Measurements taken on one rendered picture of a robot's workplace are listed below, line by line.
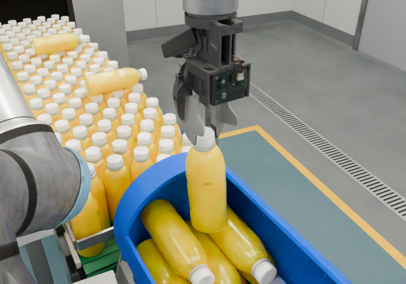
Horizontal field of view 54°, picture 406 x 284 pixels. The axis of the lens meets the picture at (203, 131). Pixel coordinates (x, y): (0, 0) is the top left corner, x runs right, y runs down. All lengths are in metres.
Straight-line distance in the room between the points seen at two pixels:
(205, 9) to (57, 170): 0.29
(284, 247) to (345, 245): 1.60
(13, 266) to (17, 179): 0.10
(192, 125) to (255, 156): 2.36
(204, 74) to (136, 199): 0.32
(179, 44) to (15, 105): 0.25
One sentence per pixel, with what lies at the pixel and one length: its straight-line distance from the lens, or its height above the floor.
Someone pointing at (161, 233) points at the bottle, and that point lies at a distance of 0.77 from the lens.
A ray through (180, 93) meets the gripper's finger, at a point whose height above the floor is 1.43.
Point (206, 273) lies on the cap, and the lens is 0.71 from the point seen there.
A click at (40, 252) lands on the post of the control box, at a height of 0.89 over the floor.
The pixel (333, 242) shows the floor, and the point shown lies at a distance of 2.41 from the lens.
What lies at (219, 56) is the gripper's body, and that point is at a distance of 0.52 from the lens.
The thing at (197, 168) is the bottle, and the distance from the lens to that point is 0.66.
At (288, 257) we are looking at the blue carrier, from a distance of 0.82.
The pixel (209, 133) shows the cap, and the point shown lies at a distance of 0.65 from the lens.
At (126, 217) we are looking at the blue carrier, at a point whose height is 1.16.
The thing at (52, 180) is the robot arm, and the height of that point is 1.36.
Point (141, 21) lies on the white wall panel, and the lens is 5.28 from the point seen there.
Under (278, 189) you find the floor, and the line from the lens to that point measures 2.68.
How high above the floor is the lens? 1.68
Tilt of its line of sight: 31 degrees down
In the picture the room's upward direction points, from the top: straight up
